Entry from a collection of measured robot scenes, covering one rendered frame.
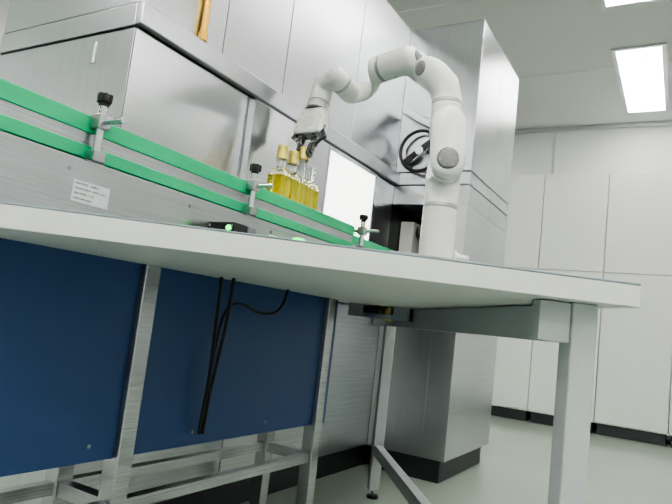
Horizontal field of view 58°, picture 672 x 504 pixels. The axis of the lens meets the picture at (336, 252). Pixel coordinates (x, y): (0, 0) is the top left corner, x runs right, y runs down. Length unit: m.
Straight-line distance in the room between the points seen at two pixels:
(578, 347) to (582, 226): 4.54
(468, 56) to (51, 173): 2.28
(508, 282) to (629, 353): 4.49
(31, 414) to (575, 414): 0.88
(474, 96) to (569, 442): 2.18
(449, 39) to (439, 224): 1.62
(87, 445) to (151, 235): 0.54
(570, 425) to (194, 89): 1.34
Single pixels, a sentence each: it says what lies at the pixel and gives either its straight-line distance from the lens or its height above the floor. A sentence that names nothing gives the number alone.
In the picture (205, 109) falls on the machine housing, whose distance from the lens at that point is 1.86.
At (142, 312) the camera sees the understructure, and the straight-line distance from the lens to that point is 1.27.
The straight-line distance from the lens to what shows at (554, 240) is 5.51.
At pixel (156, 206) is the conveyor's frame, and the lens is 1.28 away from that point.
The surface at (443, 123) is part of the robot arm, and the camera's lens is 1.65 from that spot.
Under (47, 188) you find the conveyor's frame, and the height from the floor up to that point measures 0.81.
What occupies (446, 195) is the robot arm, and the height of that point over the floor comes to 1.02.
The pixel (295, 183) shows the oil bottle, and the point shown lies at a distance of 1.89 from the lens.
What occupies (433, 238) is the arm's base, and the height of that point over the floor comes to 0.90.
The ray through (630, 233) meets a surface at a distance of 5.45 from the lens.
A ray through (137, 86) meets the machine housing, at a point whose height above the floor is 1.18.
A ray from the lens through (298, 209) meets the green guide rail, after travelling 1.71.
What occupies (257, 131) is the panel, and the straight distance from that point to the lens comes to 1.99.
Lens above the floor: 0.64
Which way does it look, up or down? 7 degrees up
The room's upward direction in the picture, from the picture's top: 7 degrees clockwise
